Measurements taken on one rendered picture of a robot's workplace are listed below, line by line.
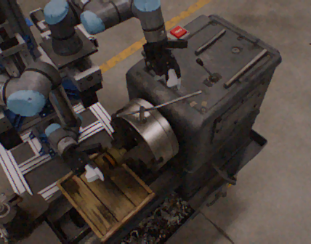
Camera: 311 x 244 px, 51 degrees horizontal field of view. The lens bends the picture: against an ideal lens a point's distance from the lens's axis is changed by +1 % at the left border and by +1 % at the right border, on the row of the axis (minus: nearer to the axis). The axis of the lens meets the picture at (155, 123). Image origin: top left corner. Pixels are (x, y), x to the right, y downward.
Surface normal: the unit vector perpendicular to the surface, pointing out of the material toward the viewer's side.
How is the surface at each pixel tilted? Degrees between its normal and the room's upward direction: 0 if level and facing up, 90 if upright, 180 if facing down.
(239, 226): 0
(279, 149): 0
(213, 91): 0
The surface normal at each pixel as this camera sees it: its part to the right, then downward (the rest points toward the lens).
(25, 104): -0.04, 0.82
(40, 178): -0.04, -0.57
